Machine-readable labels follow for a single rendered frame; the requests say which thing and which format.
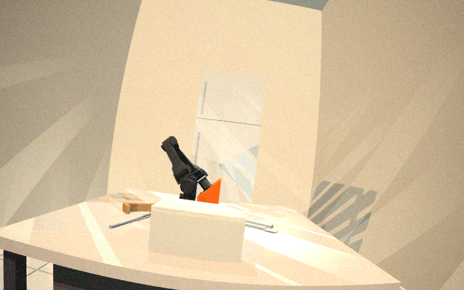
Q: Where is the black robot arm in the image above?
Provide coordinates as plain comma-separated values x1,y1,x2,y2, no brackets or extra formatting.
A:
161,136,212,199

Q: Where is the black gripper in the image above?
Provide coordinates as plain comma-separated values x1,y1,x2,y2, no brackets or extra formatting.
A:
183,192,196,201

